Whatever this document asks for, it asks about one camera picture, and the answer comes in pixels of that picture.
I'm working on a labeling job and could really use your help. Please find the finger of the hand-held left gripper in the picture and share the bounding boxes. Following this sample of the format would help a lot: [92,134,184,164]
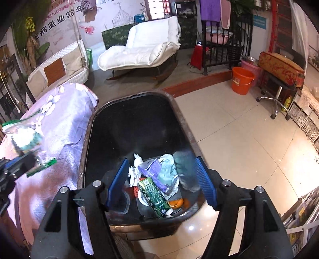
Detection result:
[0,159,14,172]
[10,152,36,179]

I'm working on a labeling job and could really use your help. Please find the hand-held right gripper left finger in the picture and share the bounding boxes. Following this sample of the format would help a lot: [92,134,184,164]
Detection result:
[30,158,130,259]

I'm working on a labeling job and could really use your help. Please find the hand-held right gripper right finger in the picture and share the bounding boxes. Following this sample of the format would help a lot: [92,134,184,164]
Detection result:
[194,156,294,259]

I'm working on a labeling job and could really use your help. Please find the white tissue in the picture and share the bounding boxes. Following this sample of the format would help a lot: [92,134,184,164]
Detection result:
[128,153,144,188]

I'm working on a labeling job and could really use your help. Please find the green edged plastic packet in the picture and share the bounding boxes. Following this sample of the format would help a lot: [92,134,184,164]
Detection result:
[1,117,57,178]

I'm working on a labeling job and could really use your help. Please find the purple plastic wrapper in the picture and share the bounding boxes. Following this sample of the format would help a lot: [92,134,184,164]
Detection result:
[138,159,162,183]

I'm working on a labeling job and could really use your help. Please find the green drink carton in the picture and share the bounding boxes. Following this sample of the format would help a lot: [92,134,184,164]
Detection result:
[137,177,172,218]

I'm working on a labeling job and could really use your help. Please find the light blue plastic wrapper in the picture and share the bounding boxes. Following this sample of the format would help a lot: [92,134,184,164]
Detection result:
[157,154,180,196]

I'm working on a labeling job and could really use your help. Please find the black trash bin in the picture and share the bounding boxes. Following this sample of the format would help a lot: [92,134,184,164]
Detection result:
[77,91,203,231]

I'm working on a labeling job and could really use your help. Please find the orange peel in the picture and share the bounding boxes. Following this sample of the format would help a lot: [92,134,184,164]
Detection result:
[168,198,190,210]

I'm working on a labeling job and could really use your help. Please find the purple floral tablecloth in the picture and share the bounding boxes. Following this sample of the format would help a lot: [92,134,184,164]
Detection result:
[0,83,99,257]

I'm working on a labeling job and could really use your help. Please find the brown square cushion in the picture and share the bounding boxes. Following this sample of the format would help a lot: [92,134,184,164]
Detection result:
[43,57,66,87]

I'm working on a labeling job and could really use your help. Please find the white wicker swing seat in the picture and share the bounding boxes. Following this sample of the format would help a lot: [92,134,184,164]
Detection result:
[26,40,90,100]

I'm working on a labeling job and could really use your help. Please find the orange plastic bucket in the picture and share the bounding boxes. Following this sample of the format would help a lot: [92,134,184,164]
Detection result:
[230,66,256,95]

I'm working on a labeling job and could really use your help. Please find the yellow bottle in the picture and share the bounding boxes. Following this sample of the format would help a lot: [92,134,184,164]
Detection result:
[282,96,293,112]

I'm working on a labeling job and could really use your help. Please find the beige cushion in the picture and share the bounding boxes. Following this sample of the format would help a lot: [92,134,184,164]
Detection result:
[62,48,84,75]

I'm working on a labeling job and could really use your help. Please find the low white shelf rack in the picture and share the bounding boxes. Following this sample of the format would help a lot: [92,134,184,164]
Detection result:
[287,87,319,142]

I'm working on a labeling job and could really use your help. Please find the rolling black stool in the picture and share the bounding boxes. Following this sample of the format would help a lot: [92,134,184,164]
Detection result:
[256,75,299,120]

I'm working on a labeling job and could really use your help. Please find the pink plastic basin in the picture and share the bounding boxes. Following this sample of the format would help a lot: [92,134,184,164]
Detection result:
[240,60,263,86]

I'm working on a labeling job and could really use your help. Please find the red heater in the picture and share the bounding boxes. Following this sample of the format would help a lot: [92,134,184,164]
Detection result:
[191,42,203,70]

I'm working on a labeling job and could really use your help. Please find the metal basin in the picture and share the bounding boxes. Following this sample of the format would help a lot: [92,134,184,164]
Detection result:
[240,56,260,66]

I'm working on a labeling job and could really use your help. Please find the red gold patterned case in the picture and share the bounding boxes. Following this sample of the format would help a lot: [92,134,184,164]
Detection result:
[258,51,306,88]

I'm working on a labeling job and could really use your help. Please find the white cushioned rocking chair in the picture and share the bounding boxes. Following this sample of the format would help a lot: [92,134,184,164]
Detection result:
[97,15,181,80]

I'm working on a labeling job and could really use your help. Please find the pink rolled towels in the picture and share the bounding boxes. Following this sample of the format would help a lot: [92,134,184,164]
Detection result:
[206,32,231,45]

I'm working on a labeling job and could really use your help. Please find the green patterned box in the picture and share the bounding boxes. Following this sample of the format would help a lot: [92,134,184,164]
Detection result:
[102,24,137,50]

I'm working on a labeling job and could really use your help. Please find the black metal rack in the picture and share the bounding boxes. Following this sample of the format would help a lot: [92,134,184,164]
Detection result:
[201,11,253,76]

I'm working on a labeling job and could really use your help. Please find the dark patterned cabinet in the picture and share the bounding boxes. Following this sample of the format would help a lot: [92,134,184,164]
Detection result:
[174,1,200,50]

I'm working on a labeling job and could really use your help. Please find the pink towel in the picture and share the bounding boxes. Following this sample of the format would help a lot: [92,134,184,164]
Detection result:
[219,0,231,29]

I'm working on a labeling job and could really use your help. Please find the purple towel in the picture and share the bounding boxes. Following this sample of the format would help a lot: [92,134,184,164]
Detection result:
[199,0,222,23]

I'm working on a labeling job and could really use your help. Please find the red ladder shelf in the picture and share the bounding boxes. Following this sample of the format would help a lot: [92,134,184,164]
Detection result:
[268,0,294,54]

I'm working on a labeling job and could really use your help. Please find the white hanging sheet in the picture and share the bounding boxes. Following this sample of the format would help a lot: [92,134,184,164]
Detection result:
[289,0,309,68]

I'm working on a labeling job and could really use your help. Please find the green potted plant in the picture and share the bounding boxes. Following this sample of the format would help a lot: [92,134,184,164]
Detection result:
[229,0,260,18]

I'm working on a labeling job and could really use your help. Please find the red phone booth cabinet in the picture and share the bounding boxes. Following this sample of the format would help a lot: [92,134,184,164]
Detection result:
[145,0,175,20]

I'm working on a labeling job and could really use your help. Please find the black metal frame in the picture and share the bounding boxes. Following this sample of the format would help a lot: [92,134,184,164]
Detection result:
[0,53,36,120]

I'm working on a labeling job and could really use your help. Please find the white wire rack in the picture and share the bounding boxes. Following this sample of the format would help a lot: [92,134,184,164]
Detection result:
[282,187,319,257]

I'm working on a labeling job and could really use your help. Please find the blue wall sign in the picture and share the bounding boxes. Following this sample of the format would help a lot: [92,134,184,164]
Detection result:
[252,15,268,30]

